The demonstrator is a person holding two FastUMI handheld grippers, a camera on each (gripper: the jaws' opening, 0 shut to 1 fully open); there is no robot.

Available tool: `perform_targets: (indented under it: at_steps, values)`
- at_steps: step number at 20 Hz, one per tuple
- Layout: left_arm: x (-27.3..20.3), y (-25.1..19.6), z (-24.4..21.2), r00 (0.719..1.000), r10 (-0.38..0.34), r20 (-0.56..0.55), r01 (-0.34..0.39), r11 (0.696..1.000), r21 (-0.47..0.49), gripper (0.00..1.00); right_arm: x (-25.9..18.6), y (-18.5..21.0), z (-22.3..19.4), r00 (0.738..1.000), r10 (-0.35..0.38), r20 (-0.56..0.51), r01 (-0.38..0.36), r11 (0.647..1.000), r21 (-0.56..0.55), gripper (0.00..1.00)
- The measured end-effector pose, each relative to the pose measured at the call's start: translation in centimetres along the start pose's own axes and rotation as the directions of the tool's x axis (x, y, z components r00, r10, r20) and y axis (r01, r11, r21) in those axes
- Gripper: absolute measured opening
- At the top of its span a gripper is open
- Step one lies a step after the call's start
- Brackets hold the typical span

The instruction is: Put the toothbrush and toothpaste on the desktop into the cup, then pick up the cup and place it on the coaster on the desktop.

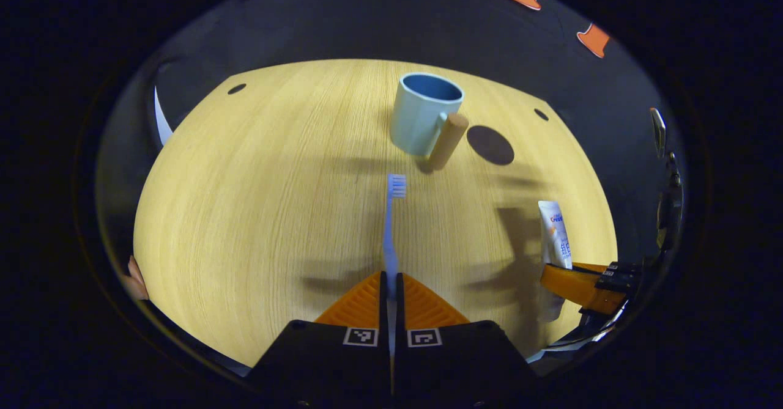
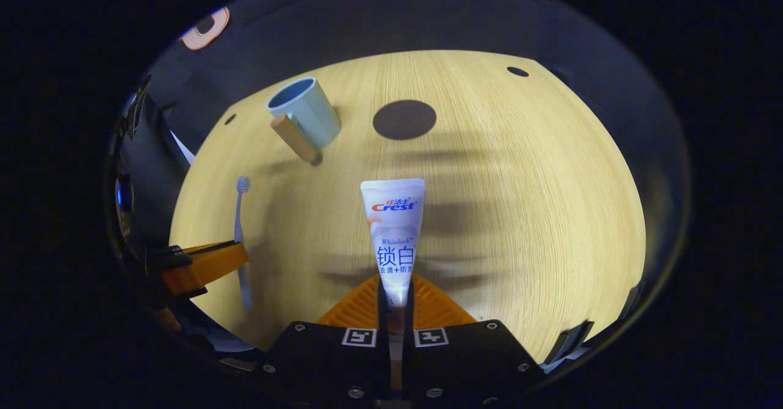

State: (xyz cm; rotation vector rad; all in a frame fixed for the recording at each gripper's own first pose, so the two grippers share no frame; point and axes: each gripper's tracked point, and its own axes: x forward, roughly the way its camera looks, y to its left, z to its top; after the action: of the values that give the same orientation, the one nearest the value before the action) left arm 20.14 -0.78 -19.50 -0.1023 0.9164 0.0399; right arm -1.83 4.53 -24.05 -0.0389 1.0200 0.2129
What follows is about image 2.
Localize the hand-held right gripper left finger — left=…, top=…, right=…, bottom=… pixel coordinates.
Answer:
left=260, top=275, right=391, bottom=405

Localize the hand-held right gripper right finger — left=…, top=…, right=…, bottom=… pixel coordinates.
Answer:
left=402, top=274, right=546, bottom=405

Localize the pale blue toothbrush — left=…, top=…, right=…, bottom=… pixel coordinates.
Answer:
left=234, top=176, right=253, bottom=311

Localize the white toothpaste tube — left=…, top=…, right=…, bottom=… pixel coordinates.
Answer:
left=360, top=179, right=426, bottom=361

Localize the light blue cup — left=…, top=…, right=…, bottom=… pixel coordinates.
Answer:
left=266, top=77, right=341, bottom=166

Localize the dark round coaster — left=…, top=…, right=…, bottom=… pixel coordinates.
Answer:
left=373, top=100, right=437, bottom=141

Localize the black backdrop cloth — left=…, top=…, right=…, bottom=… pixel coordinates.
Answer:
left=109, top=0, right=691, bottom=336

